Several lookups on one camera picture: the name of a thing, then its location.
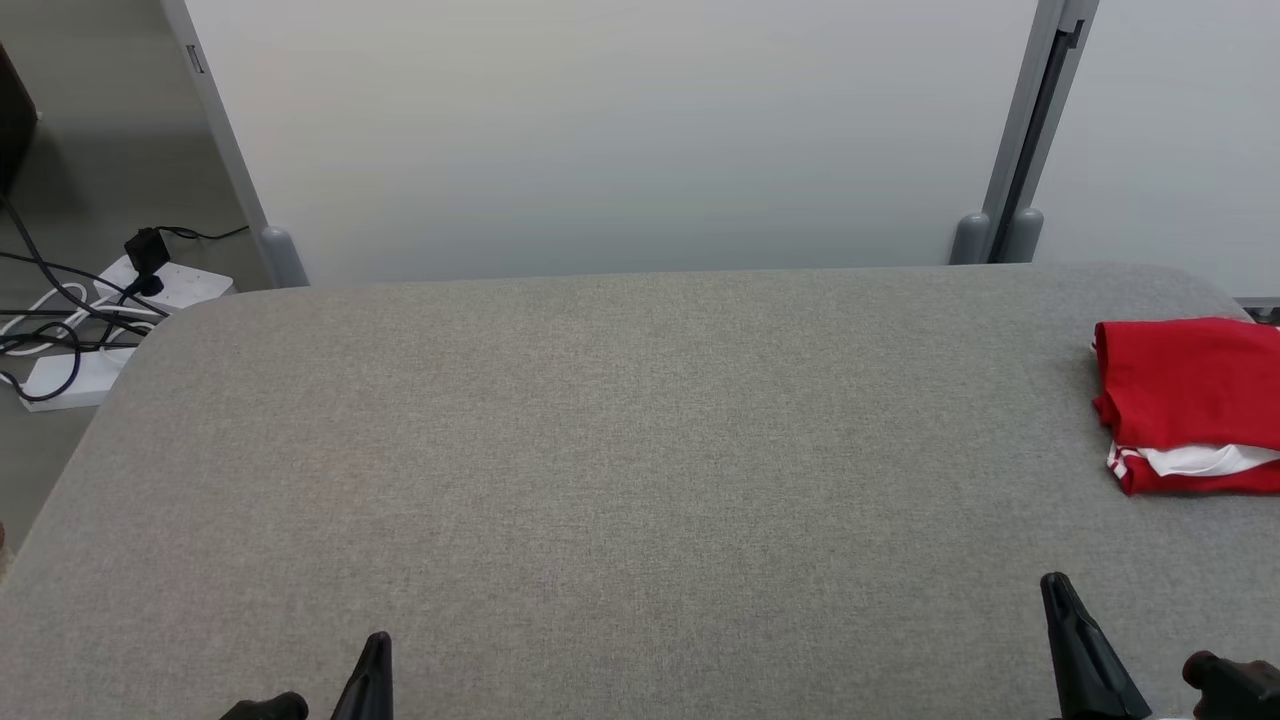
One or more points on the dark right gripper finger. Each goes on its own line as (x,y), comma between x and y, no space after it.
(1118,690)
(1075,670)

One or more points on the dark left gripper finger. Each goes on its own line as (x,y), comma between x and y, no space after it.
(382,690)
(358,690)

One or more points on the red shorts with white stripe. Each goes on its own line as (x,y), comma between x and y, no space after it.
(1200,485)

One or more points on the red t-shirt with white sleeves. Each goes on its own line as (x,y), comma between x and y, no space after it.
(1190,385)

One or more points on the flat white power strip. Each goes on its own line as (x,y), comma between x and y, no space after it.
(80,385)

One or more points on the white power strip with sockets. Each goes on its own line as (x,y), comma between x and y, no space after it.
(190,285)

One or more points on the black power adapter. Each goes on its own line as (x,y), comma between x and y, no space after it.
(147,250)

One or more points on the dark brown cabinet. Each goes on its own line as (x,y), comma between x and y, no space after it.
(15,120)

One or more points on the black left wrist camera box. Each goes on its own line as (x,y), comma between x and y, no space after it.
(265,708)

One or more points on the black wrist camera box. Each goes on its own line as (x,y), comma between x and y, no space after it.
(1235,690)
(265,708)

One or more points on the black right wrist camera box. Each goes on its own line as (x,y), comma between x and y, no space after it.
(1235,690)

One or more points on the grey partition base rail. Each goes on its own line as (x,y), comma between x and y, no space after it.
(1260,305)

